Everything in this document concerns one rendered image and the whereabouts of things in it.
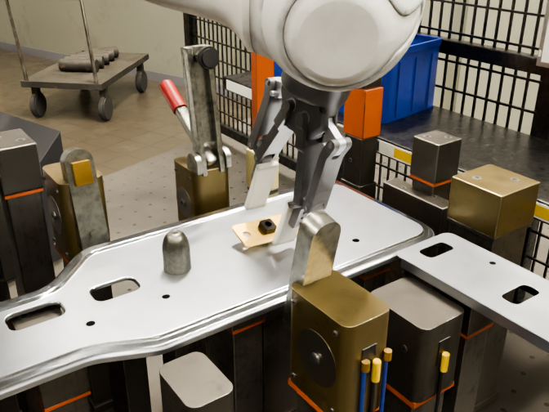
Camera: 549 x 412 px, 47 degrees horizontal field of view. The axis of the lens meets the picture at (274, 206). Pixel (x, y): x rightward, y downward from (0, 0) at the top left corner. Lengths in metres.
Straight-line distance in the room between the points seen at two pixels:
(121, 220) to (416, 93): 0.76
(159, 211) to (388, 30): 1.23
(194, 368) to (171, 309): 0.09
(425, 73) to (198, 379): 0.79
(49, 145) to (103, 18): 4.71
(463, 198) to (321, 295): 0.31
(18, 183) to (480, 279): 0.56
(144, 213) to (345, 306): 1.03
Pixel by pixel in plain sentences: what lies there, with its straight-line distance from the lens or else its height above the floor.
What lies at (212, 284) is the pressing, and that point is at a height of 1.00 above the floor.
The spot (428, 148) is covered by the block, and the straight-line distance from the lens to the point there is 0.93.
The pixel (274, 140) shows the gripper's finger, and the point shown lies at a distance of 0.74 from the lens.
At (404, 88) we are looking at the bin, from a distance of 1.18.
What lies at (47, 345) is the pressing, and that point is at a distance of 0.66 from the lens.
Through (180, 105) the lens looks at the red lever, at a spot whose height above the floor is 1.12.
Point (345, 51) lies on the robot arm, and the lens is 0.41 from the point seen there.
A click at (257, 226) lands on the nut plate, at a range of 0.80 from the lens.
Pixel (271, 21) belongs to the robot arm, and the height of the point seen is 1.32.
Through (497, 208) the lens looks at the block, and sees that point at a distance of 0.83.
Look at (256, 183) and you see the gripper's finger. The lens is 0.78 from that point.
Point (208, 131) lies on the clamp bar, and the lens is 0.88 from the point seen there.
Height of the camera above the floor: 1.38
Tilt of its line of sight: 26 degrees down
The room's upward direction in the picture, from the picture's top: straight up
